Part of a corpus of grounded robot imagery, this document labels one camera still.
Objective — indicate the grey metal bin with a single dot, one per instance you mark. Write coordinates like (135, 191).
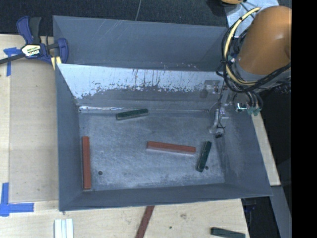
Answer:
(148, 162)

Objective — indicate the red-brown flat block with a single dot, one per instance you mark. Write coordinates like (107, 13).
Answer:
(86, 162)
(171, 147)
(144, 222)

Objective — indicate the dark green flat block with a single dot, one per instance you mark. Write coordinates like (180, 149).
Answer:
(204, 156)
(226, 232)
(132, 114)

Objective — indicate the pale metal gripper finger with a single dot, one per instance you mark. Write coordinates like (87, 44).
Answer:
(223, 119)
(215, 123)

